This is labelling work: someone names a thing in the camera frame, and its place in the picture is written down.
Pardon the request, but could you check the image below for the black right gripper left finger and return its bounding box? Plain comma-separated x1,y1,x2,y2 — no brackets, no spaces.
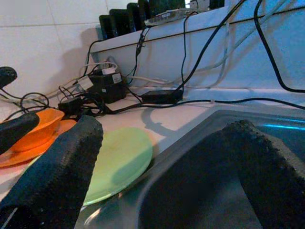
0,115,104,229

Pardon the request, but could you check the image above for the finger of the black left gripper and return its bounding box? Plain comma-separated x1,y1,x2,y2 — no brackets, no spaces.
0,112,41,155
0,66,18,89

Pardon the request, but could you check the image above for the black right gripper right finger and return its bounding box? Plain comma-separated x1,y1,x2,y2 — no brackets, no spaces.
221,120,305,229

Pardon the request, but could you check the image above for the steel kitchen sink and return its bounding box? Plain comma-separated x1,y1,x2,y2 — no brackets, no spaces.
75,109,305,229

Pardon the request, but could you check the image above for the orange bowl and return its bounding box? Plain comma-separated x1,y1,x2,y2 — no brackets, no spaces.
9,108,65,153

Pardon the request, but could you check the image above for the orange plate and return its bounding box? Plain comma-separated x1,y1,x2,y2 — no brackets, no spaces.
0,118,77,168

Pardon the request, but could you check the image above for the small black adapter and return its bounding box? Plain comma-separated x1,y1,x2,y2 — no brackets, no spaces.
58,96,83,115

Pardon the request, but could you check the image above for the light green plate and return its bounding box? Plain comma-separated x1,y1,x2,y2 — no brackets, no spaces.
28,126,153,207

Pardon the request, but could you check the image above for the white adapter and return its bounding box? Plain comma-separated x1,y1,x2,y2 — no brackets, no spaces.
76,75,94,91

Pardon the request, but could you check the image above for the black power brick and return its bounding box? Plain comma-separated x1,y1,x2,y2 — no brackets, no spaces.
88,72,127,104

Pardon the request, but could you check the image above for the black upright phone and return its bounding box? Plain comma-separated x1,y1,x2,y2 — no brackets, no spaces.
127,2,146,31
99,14,118,41
138,0,155,24
110,9,134,37

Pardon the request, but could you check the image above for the flat black power adapter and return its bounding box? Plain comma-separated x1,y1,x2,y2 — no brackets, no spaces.
141,89,184,105

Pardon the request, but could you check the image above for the silver flat device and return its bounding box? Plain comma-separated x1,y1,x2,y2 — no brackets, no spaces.
144,9,199,26

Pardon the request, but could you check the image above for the long black counter cable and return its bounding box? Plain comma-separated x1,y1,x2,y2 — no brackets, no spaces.
104,98,305,112

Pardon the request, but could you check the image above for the black hanging cable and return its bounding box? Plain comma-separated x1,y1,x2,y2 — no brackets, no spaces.
175,0,246,93
253,0,305,94

